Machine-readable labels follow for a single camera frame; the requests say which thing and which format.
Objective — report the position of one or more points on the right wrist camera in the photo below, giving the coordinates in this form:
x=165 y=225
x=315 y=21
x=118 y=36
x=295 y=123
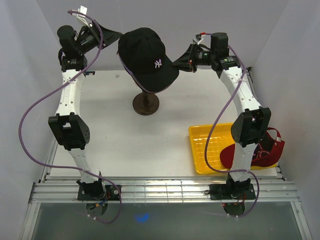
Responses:
x=198 y=39

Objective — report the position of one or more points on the black cap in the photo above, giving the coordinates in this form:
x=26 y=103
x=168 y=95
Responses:
x=140 y=46

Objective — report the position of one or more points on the purple LA cap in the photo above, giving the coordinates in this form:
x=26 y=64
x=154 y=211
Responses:
x=153 y=78

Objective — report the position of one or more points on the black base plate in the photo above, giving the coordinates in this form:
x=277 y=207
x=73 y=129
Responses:
x=221 y=192
x=99 y=193

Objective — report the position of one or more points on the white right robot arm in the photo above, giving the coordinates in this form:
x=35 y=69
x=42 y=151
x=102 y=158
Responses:
x=252 y=122

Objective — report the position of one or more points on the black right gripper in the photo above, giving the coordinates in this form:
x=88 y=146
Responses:
x=187 y=61

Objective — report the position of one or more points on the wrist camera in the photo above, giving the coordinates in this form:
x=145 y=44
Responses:
x=82 y=10
x=198 y=39

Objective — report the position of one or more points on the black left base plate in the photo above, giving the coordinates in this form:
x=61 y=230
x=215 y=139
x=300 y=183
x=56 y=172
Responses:
x=99 y=193

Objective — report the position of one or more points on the dark wooden round stand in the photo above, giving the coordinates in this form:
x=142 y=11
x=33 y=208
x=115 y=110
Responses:
x=145 y=104

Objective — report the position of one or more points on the red cap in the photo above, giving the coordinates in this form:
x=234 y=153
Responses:
x=266 y=154

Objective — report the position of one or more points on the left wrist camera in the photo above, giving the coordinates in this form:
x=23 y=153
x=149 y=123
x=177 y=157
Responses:
x=82 y=10

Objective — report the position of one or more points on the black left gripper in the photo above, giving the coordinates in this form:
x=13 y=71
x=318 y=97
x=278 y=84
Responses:
x=108 y=36

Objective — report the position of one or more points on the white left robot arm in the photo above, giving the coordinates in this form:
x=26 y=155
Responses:
x=67 y=126

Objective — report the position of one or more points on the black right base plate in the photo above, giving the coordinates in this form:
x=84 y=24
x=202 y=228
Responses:
x=221 y=192

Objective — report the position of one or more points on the aluminium front rail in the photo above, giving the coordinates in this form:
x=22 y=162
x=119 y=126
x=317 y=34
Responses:
x=147 y=191

